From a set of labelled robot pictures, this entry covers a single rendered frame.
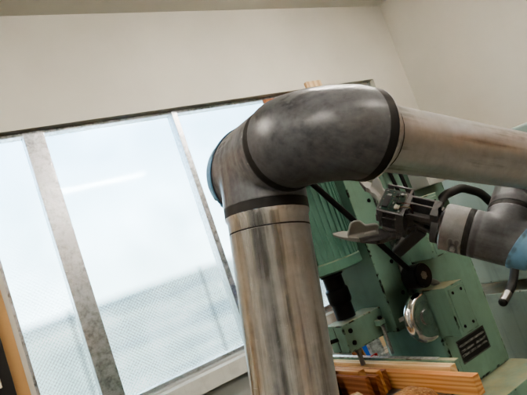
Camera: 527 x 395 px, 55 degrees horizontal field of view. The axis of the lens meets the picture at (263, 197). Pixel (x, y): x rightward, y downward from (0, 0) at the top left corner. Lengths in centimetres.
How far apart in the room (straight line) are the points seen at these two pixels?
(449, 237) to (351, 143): 46
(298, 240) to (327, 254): 59
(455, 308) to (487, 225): 37
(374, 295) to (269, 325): 76
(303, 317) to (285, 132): 22
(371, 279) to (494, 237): 45
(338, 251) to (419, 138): 64
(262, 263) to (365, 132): 20
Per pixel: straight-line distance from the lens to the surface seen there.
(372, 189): 111
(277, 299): 62
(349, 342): 129
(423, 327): 131
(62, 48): 269
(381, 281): 132
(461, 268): 148
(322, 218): 123
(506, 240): 97
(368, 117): 57
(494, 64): 353
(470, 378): 112
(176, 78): 279
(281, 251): 62
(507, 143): 77
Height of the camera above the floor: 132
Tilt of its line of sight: 5 degrees up
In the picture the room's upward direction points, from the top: 19 degrees counter-clockwise
